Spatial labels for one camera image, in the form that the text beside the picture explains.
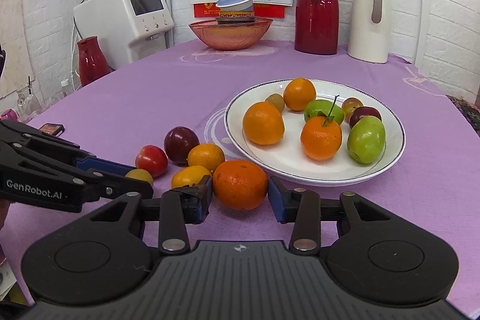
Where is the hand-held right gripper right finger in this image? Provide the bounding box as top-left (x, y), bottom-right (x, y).
top-left (267, 175), bottom-right (392, 254)

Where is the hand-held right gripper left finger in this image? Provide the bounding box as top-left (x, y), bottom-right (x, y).
top-left (89, 174), bottom-right (215, 256)

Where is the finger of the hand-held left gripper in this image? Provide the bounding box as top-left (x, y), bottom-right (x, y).
top-left (0, 141), bottom-right (155, 202)
top-left (0, 119), bottom-right (137, 176)

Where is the small pale yellow jujube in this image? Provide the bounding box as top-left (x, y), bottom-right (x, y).
top-left (124, 169), bottom-right (154, 187)

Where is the white plate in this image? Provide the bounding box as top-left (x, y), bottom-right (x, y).
top-left (224, 79), bottom-right (407, 187)

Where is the tangerine with stem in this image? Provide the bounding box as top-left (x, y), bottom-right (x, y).
top-left (300, 95), bottom-right (343, 162)

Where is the large orange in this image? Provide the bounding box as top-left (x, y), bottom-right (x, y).
top-left (283, 78), bottom-right (317, 112)
top-left (242, 101), bottom-right (286, 145)

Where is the small olive brown jujube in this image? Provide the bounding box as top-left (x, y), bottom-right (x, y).
top-left (265, 94), bottom-right (286, 114)

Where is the green apple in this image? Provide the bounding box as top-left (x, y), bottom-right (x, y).
top-left (346, 116), bottom-right (386, 165)
top-left (304, 100), bottom-right (345, 126)

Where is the small red yellow plum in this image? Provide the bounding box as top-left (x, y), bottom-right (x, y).
top-left (341, 97), bottom-right (364, 122)

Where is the dark red plum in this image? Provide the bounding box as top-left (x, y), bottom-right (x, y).
top-left (164, 126), bottom-right (200, 167)
top-left (349, 106), bottom-right (382, 129)

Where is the small yellow orange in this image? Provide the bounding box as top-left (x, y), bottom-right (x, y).
top-left (171, 165), bottom-right (212, 189)

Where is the small red apple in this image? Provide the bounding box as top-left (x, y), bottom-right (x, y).
top-left (135, 145), bottom-right (169, 178)

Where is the small mandarin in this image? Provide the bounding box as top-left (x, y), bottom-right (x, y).
top-left (187, 143), bottom-right (226, 174)

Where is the smartphone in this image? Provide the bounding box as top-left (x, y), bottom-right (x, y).
top-left (38, 122), bottom-right (65, 137)

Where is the purple tablecloth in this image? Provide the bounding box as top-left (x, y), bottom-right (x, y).
top-left (0, 39), bottom-right (480, 309)

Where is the clear glass bottle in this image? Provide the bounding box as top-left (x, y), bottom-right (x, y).
top-left (17, 76), bottom-right (42, 114)

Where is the small red jug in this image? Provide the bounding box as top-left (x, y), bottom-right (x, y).
top-left (77, 36), bottom-right (111, 87)

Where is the white water dispenser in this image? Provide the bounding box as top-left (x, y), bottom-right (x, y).
top-left (73, 0), bottom-right (175, 62)

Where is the beige wooden board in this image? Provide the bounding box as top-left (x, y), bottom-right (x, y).
top-left (0, 0), bottom-right (36, 99)

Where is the red glass bowl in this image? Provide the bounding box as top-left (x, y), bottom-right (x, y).
top-left (188, 18), bottom-right (274, 51)

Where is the patterned dark box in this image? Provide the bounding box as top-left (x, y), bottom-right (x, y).
top-left (215, 7), bottom-right (257, 24)

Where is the white thermos jug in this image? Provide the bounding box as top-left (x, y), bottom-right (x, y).
top-left (347, 0), bottom-right (391, 64)

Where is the red thermos jug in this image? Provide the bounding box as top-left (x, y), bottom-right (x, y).
top-left (293, 0), bottom-right (340, 55)

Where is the blue lidded white bowl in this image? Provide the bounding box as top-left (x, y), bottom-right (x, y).
top-left (215, 0), bottom-right (255, 12)

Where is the dark patterned cloth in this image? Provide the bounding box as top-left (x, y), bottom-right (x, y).
top-left (446, 95), bottom-right (480, 137)

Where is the red wall poster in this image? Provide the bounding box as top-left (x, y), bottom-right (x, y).
top-left (193, 1), bottom-right (286, 19)

